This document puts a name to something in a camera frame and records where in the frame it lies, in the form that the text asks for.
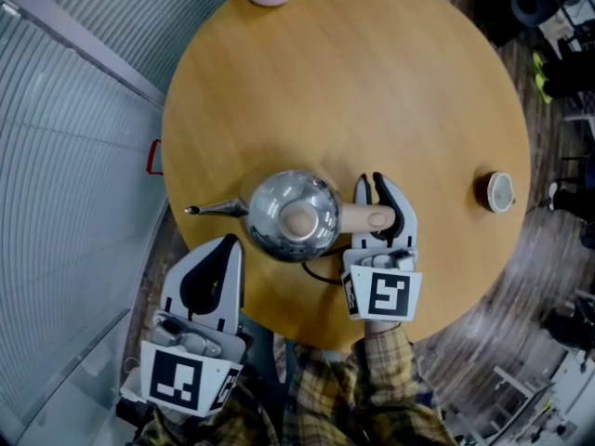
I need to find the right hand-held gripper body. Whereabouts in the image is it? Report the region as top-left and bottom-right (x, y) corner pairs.
(341, 247), (423, 322)

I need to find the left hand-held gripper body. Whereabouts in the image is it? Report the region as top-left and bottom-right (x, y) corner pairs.
(138, 310), (256, 420)

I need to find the stainless steel kettle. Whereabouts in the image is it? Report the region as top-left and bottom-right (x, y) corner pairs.
(184, 168), (399, 264)

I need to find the person's right forearm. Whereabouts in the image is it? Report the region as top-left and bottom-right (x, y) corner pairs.
(350, 319), (459, 446)

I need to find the white power adapter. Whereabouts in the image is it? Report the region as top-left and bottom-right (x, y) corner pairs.
(119, 358), (151, 404)

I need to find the small brown cup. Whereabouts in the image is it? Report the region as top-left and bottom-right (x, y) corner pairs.
(473, 169), (516, 215)

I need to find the person's plaid shirt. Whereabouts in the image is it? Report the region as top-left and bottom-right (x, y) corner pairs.
(241, 332), (373, 446)

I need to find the red framed object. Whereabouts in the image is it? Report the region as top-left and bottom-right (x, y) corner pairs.
(145, 138), (165, 177)

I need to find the white metal rack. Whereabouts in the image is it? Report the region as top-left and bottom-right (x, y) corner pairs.
(483, 346), (595, 446)

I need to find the glass partition with blinds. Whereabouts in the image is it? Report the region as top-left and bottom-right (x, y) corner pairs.
(0, 0), (243, 446)

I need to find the grey shell chair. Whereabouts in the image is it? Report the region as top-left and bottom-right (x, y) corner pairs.
(510, 0), (566, 30)

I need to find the black power cord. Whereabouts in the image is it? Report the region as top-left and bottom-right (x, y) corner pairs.
(300, 243), (350, 286)

